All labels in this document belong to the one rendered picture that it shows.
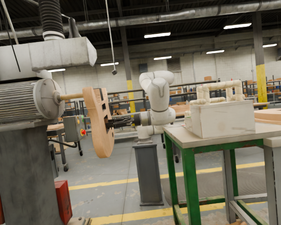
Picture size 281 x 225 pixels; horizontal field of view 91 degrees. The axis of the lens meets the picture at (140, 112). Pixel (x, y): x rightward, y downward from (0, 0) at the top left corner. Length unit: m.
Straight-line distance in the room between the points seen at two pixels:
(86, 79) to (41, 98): 11.94
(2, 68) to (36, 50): 0.27
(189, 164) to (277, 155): 0.46
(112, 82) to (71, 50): 11.42
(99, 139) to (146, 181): 1.12
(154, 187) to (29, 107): 1.41
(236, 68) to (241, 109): 14.11
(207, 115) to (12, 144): 1.09
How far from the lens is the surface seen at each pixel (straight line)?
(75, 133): 1.21
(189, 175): 0.83
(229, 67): 14.63
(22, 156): 1.07
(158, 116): 0.79
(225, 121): 0.84
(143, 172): 1.70
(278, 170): 1.06
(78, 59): 0.83
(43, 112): 0.96
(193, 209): 0.93
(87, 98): 0.69
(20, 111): 1.04
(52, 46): 0.91
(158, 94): 0.71
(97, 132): 0.72
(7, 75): 1.12
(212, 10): 6.76
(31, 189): 1.12
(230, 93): 0.95
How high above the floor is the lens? 1.14
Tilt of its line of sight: 3 degrees down
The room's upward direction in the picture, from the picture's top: 7 degrees counter-clockwise
